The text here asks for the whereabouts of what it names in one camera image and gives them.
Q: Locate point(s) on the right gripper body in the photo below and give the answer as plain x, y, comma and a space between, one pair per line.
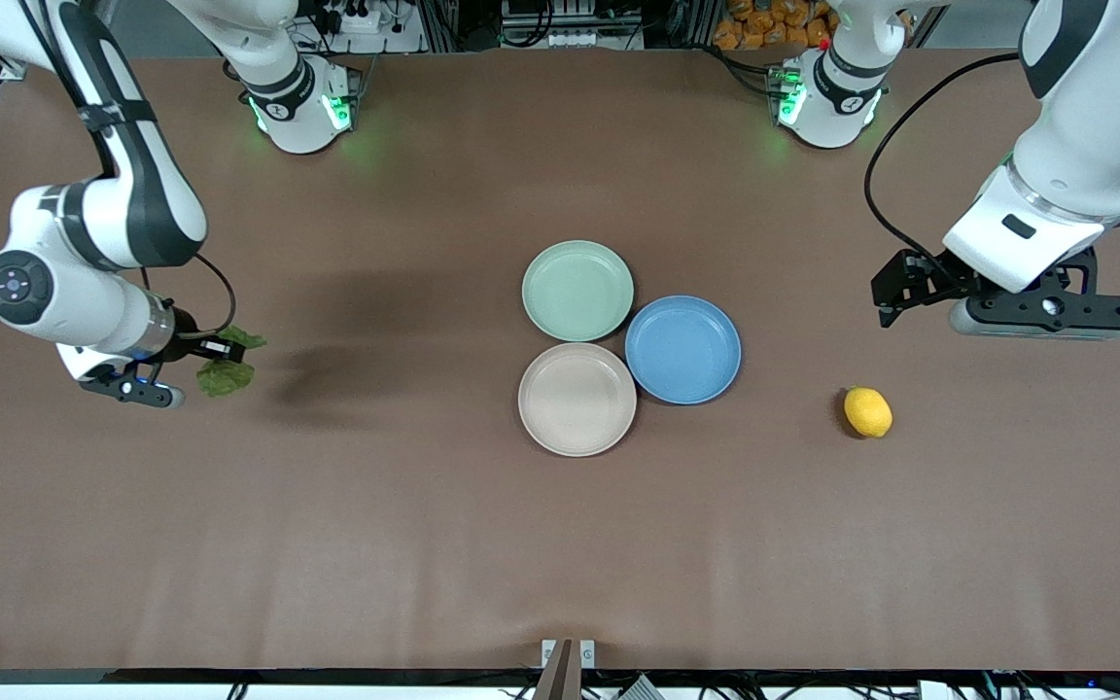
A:
187, 327

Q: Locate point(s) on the green lettuce leaf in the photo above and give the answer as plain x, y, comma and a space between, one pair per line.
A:
225, 379

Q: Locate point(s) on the yellow lemon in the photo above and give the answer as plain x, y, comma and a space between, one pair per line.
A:
868, 412

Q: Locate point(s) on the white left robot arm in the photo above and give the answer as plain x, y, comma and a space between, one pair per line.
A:
1104, 117

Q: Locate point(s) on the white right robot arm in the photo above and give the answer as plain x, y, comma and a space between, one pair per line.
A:
132, 194

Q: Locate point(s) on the blue round plate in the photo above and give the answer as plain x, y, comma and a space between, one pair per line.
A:
682, 350

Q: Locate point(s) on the orange snack bag pile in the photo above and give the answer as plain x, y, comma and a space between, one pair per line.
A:
764, 24

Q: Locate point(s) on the green round plate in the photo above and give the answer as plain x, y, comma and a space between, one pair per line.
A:
577, 292

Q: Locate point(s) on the beige round plate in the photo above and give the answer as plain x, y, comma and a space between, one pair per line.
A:
577, 399

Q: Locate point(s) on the metal table edge bracket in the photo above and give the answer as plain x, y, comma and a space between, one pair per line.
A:
547, 653

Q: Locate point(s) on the brown wooden post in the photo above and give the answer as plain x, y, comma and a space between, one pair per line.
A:
555, 676

